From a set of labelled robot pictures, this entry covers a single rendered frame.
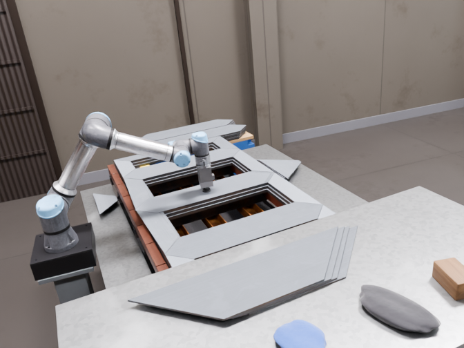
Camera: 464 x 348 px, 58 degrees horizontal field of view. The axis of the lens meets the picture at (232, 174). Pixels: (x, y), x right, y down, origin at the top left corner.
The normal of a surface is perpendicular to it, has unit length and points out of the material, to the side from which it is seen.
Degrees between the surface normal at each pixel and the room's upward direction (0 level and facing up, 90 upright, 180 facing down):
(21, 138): 90
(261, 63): 90
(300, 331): 3
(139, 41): 90
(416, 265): 0
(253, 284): 0
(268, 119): 90
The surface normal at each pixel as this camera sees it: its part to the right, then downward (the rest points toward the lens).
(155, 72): 0.31, 0.36
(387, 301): 0.01, -0.95
